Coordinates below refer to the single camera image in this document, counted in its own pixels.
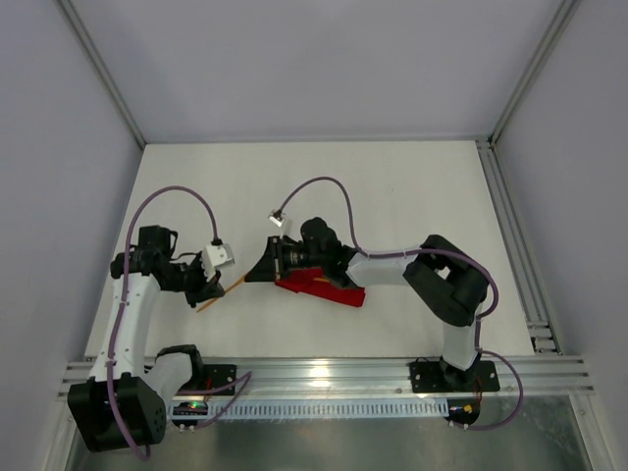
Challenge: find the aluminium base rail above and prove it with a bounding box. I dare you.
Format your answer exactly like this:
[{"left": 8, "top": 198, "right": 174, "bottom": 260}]
[{"left": 58, "top": 356, "right": 595, "bottom": 401}]

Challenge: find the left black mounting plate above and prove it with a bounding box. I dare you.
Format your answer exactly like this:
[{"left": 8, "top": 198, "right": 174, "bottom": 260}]
[{"left": 195, "top": 364, "right": 237, "bottom": 396}]

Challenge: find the right aluminium frame post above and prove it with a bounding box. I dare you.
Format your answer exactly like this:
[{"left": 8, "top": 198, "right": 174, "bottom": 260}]
[{"left": 488, "top": 0, "right": 581, "bottom": 147}]

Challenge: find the red cloth napkin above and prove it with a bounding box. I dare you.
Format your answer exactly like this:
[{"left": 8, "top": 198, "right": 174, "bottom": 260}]
[{"left": 275, "top": 268, "right": 366, "bottom": 308}]

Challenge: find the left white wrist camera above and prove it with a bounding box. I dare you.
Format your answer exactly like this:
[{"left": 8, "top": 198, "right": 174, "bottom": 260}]
[{"left": 200, "top": 243, "right": 235, "bottom": 279}]

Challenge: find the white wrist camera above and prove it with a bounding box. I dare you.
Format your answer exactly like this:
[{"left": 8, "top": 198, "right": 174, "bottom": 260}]
[
  {"left": 200, "top": 243, "right": 235, "bottom": 279},
  {"left": 268, "top": 209, "right": 289, "bottom": 232}
]

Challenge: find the left aluminium frame post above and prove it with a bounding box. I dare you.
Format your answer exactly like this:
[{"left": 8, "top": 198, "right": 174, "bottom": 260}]
[{"left": 54, "top": 0, "right": 147, "bottom": 150}]

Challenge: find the aluminium frame post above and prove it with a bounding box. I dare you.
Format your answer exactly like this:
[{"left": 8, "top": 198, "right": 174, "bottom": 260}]
[
  {"left": 488, "top": 0, "right": 581, "bottom": 147},
  {"left": 54, "top": 0, "right": 147, "bottom": 150}
]

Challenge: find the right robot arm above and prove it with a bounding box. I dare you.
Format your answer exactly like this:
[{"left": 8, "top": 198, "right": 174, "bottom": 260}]
[{"left": 244, "top": 217, "right": 493, "bottom": 392}]

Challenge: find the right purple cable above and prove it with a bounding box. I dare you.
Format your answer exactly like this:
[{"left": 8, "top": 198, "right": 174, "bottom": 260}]
[{"left": 274, "top": 176, "right": 524, "bottom": 431}]

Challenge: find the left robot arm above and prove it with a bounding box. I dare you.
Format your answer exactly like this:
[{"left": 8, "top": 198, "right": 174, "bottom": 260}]
[{"left": 67, "top": 226, "right": 234, "bottom": 458}]

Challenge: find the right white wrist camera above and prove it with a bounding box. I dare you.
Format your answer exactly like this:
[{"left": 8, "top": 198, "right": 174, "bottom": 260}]
[{"left": 268, "top": 209, "right": 289, "bottom": 232}]

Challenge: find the orange plastic fork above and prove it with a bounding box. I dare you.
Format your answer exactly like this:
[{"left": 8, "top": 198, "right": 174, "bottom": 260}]
[{"left": 195, "top": 275, "right": 247, "bottom": 314}]

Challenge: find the white slotted cable duct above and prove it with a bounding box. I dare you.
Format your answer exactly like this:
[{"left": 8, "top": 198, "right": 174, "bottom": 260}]
[{"left": 219, "top": 397, "right": 449, "bottom": 421}]

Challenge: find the black mounting plate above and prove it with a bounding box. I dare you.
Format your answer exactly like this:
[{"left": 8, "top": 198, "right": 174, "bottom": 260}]
[
  {"left": 195, "top": 364, "right": 237, "bottom": 396},
  {"left": 408, "top": 358, "right": 500, "bottom": 393}
]

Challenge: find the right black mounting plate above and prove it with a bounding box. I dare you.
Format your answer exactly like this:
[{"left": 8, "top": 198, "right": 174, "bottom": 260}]
[{"left": 408, "top": 358, "right": 500, "bottom": 393}]

